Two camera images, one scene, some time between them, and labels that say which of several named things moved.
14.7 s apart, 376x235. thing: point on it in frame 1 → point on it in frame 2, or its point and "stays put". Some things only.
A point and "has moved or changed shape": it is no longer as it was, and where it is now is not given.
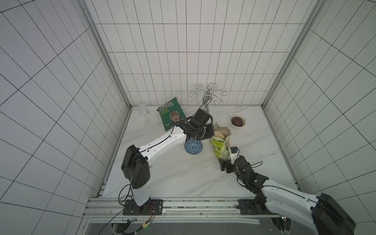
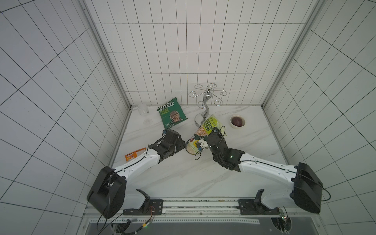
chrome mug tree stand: x=209 y=92 stays put
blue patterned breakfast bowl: x=193 y=146 stays put
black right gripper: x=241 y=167 → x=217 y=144
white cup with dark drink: x=237 y=122 stays put
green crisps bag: x=171 y=112 stays put
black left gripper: x=210 y=133 → x=180 y=145
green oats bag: x=220 y=142 has moved or changed shape
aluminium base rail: x=207 y=210 stays put
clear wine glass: x=143 y=109 stays put
